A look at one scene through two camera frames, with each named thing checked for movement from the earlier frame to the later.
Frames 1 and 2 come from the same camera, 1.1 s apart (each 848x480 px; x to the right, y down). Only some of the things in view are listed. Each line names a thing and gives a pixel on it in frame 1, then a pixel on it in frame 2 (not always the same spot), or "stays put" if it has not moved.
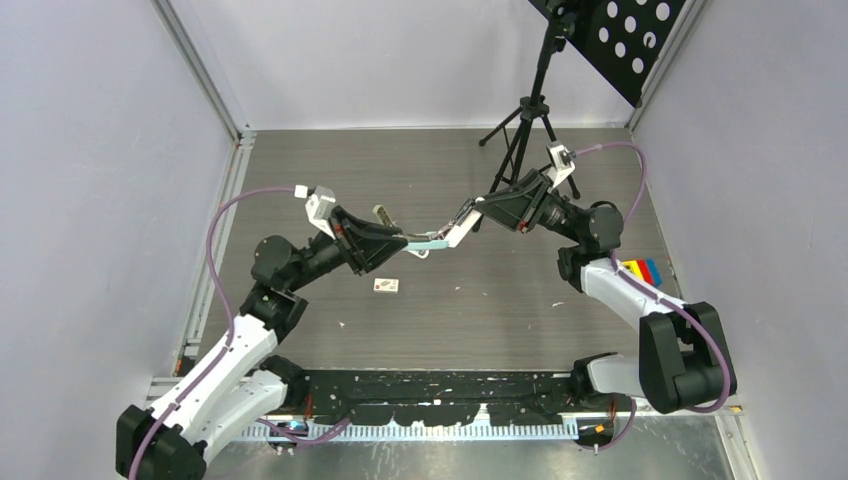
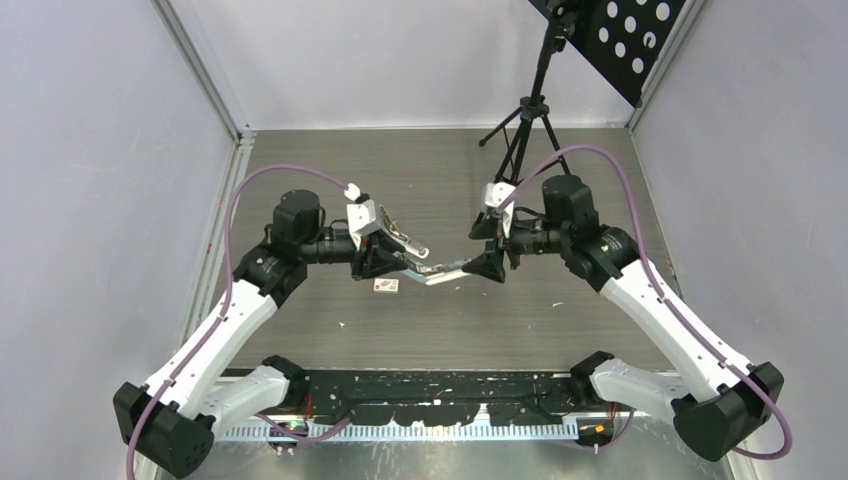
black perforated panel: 622,39 stays put
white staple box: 387,286 stays put
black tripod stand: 535,106 stays put
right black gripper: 515,207 → 490,264
